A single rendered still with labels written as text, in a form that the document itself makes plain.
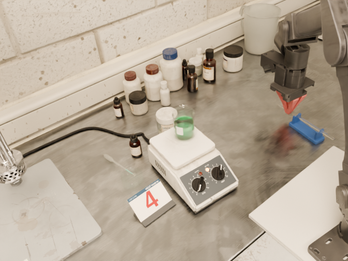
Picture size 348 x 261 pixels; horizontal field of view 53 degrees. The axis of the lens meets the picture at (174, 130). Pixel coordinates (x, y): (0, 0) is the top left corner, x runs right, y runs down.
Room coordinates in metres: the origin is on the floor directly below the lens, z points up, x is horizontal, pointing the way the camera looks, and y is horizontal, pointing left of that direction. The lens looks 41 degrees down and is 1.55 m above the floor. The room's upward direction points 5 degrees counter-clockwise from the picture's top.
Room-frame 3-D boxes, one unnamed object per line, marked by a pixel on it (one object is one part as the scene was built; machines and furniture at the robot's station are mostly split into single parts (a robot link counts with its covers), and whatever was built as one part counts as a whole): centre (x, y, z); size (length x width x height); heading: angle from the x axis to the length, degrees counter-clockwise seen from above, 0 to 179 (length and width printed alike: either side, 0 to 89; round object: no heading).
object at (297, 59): (0.77, -0.32, 1.10); 0.07 x 0.06 x 0.07; 1
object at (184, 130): (0.63, -0.02, 1.02); 0.06 x 0.05 x 0.08; 179
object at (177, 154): (0.60, -0.02, 0.98); 0.12 x 0.12 x 0.01; 31
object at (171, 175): (0.58, -0.03, 0.94); 0.22 x 0.13 x 0.08; 31
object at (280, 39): (0.80, -0.32, 1.13); 0.12 x 0.09 x 0.12; 1
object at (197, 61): (1.04, -0.09, 0.93); 0.05 x 0.05 x 0.05
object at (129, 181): (0.57, 0.11, 0.91); 0.06 x 0.06 x 0.02
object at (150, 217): (0.49, 0.06, 0.92); 0.09 x 0.06 x 0.04; 127
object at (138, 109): (0.86, 0.10, 0.93); 0.05 x 0.05 x 0.06
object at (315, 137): (0.69, -0.36, 0.92); 0.10 x 0.03 x 0.04; 27
